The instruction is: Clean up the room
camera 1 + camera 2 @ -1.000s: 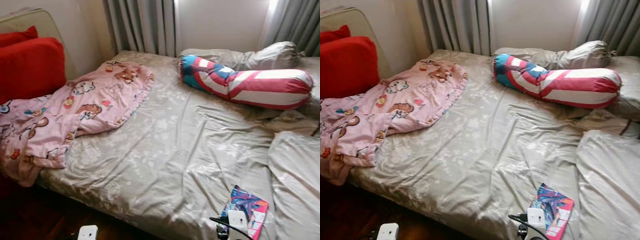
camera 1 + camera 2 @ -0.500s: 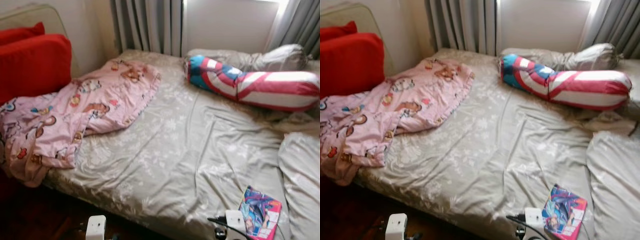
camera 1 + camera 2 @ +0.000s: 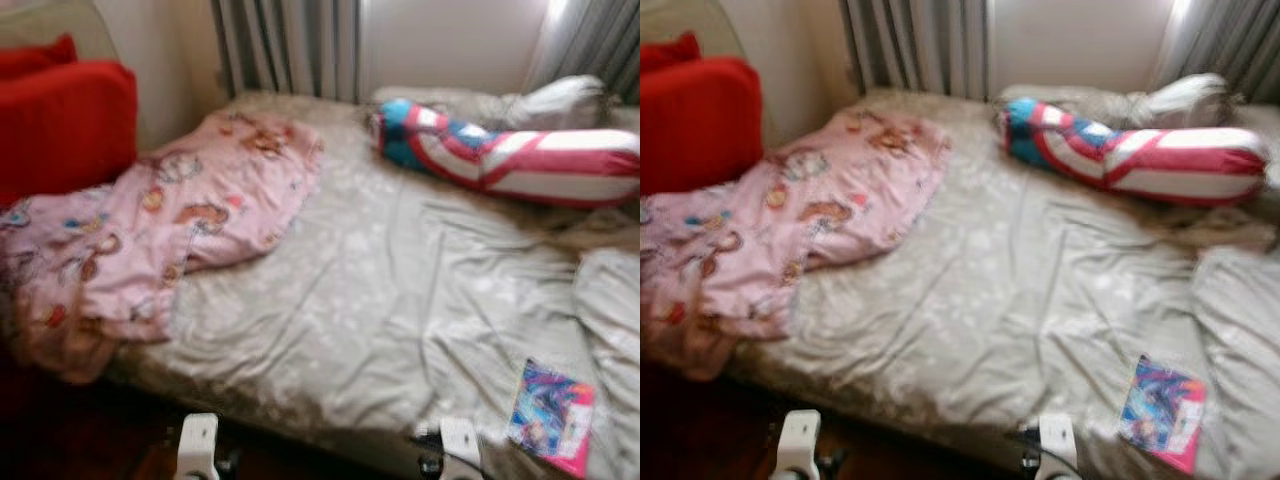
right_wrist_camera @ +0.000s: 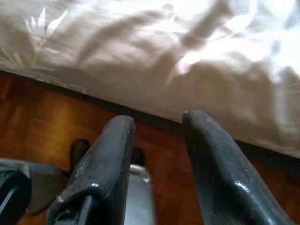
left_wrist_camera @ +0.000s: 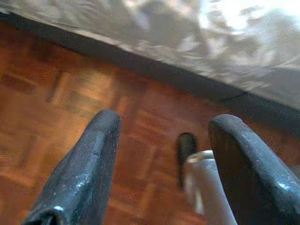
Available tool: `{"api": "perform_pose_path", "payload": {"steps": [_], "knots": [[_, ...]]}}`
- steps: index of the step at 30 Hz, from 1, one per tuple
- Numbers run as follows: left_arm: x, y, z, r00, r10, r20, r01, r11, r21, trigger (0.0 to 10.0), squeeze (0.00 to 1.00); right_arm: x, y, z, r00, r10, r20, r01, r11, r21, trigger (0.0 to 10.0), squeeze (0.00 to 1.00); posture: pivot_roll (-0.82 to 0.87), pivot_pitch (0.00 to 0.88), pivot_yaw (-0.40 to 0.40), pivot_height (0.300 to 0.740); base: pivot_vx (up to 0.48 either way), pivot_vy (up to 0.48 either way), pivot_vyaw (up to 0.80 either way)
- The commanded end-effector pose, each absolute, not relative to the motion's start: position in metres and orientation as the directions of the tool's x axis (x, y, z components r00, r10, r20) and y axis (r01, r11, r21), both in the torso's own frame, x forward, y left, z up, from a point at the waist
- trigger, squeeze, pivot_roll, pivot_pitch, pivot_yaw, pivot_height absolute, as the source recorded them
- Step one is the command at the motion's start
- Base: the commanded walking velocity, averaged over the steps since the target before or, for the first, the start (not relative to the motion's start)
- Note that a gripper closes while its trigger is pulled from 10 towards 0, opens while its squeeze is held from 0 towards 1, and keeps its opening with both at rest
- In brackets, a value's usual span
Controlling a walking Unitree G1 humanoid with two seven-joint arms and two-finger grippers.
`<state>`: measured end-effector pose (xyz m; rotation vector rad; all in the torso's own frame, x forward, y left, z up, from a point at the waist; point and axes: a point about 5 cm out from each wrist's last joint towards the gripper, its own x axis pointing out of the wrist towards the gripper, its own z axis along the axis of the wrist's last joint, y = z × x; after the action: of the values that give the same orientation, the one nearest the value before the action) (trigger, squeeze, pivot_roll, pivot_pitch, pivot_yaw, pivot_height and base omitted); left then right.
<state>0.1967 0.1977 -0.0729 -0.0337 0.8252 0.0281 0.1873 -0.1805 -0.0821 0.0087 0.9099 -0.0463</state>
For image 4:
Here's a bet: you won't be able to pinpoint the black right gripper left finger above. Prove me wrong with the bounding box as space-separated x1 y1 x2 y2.
45 116 136 225

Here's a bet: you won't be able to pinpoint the bed with grey floral sheet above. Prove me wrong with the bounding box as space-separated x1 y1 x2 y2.
0 0 300 160

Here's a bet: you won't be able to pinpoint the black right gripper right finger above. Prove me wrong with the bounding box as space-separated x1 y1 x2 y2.
182 110 296 225

